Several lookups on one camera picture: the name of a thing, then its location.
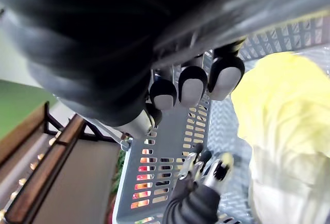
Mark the brown wooden display rack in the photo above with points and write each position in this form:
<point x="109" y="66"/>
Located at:
<point x="59" y="152"/>

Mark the yellow napa cabbage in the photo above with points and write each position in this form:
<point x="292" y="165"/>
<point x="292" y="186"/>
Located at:
<point x="283" y="105"/>

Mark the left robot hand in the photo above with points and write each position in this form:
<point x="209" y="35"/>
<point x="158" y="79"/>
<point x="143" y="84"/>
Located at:
<point x="192" y="203"/>

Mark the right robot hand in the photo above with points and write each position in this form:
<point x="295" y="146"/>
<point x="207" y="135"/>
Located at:
<point x="85" y="41"/>

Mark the grey plastic shopping basket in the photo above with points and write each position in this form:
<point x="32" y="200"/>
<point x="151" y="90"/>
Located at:
<point x="167" y="152"/>

